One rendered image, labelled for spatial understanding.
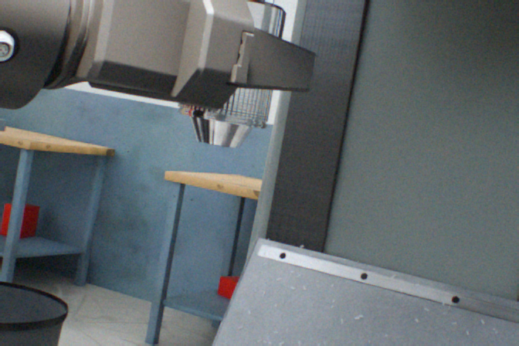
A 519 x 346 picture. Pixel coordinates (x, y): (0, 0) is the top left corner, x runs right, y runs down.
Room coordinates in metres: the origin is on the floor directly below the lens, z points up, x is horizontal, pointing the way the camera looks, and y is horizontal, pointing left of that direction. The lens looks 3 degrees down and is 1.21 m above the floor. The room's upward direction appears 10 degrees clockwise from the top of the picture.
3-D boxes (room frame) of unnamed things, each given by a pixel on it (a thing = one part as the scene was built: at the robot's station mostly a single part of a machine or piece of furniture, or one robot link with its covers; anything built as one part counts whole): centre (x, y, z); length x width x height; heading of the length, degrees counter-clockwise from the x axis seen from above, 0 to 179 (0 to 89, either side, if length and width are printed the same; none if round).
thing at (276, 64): (0.44, 0.01, 1.24); 0.06 x 0.02 x 0.03; 127
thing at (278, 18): (0.46, 0.02, 1.26); 0.05 x 0.05 x 0.01
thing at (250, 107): (0.46, 0.02, 1.23); 0.05 x 0.05 x 0.05
